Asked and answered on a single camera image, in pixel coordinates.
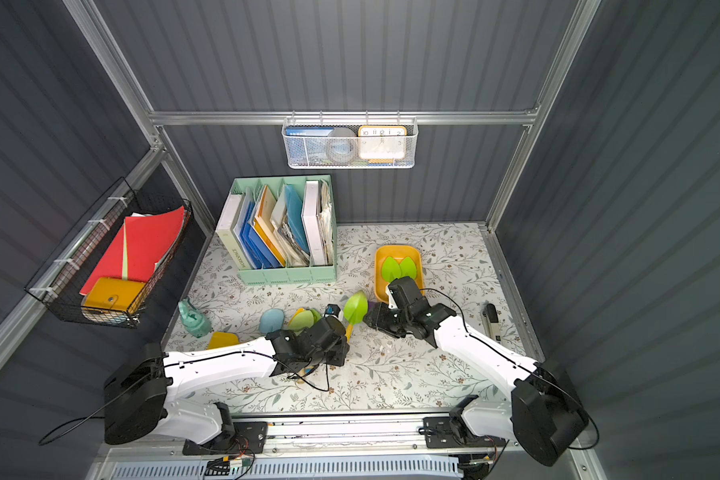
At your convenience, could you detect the green shovel yellow handle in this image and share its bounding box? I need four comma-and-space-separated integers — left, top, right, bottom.
381, 257, 401, 283
399, 257, 418, 279
343, 291, 368, 340

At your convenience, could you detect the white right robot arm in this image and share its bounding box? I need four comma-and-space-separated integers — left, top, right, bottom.
363, 277, 593, 467

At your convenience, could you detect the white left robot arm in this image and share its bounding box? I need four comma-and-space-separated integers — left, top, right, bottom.
104, 315, 349, 454

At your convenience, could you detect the yellow plastic storage box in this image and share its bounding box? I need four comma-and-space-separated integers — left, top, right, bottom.
374, 245, 424, 303

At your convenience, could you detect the blue box in basket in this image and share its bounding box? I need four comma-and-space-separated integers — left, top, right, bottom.
283, 126, 334, 167

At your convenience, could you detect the teal toy scoop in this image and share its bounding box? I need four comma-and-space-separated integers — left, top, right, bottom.
259, 308, 285, 335

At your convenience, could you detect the black stapler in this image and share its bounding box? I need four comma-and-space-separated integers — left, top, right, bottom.
483, 302, 501, 343

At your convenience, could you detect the yellow toy piece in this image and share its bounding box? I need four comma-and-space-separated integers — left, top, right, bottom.
207, 332, 240, 350

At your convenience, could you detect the green desktop file organizer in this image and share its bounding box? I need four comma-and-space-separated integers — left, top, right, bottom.
216, 175, 338, 286

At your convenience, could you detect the green spray bottle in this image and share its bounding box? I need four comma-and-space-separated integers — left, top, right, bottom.
178, 297, 212, 338

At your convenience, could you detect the yellow white alarm clock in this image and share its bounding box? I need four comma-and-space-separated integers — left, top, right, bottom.
357, 125, 408, 163

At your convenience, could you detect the grey tape roll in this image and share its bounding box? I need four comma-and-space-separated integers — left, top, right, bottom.
325, 127, 357, 165

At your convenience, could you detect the red paper folder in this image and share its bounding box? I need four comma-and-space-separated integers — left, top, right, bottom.
80, 207, 187, 295

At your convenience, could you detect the yellow wallet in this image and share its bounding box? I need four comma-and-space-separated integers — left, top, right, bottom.
82, 277, 145, 312

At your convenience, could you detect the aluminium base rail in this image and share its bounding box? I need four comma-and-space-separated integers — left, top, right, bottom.
182, 413, 508, 457

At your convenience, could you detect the white wire wall basket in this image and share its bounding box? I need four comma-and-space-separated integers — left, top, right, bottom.
281, 114, 419, 169

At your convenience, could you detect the black wire side basket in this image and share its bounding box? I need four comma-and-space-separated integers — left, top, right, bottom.
25, 178, 193, 328

